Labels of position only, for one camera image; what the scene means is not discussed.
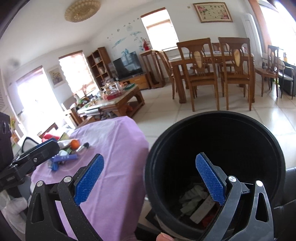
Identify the wooden dining chair near right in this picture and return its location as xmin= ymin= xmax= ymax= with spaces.
xmin=218 ymin=37 xmax=252 ymax=110

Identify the tall wooden plant stand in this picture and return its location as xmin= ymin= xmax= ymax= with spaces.
xmin=140 ymin=50 xmax=166 ymax=89

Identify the wooden tv cabinet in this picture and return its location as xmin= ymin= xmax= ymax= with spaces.
xmin=120 ymin=73 xmax=151 ymax=90

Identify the wooden dining table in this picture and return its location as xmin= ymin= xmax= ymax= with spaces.
xmin=169 ymin=51 xmax=255 ymax=105

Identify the woven ceiling lamp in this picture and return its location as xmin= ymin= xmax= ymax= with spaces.
xmin=64 ymin=0 xmax=101 ymax=23

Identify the wooden dining chair near left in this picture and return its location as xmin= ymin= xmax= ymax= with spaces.
xmin=177 ymin=38 xmax=220 ymax=111

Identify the blue wrapper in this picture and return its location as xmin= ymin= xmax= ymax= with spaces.
xmin=49 ymin=154 xmax=78 ymax=171

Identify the red cushion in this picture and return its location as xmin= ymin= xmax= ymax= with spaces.
xmin=42 ymin=133 xmax=60 ymax=142

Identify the wooden coffee table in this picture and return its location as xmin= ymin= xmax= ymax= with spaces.
xmin=70 ymin=85 xmax=145 ymax=126

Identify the black trash bin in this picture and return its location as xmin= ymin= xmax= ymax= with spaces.
xmin=144 ymin=111 xmax=285 ymax=240

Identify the red flower vase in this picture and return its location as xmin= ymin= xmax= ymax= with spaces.
xmin=141 ymin=38 xmax=151 ymax=51

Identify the framed sunflower picture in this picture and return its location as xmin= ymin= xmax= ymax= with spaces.
xmin=47 ymin=65 xmax=64 ymax=88

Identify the purple tablecloth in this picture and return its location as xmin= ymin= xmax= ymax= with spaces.
xmin=31 ymin=116 xmax=149 ymax=240

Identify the flat screen television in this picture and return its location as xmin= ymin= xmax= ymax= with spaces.
xmin=113 ymin=51 xmax=143 ymax=79

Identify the wooden dining chair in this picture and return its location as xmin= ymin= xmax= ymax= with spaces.
xmin=177 ymin=38 xmax=220 ymax=111
xmin=218 ymin=37 xmax=252 ymax=110
xmin=155 ymin=51 xmax=187 ymax=103

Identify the orange tangerine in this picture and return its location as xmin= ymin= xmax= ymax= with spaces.
xmin=70 ymin=139 xmax=80 ymax=150

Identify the white round lid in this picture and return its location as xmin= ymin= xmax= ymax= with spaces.
xmin=58 ymin=150 xmax=68 ymax=156

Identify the wooden bookshelf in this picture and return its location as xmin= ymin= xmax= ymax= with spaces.
xmin=86 ymin=47 xmax=112 ymax=87

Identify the wooden chair by doorway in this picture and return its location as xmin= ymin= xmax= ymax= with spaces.
xmin=255 ymin=45 xmax=280 ymax=97

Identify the black plastic spoon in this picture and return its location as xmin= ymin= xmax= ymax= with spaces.
xmin=76 ymin=142 xmax=89 ymax=153

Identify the white standing air conditioner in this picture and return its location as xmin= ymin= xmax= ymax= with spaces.
xmin=241 ymin=13 xmax=262 ymax=67

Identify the framed floral picture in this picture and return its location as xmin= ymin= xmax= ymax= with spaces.
xmin=193 ymin=2 xmax=233 ymax=23

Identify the wooden dining chair far left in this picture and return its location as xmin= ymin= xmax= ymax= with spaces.
xmin=155 ymin=51 xmax=187 ymax=103

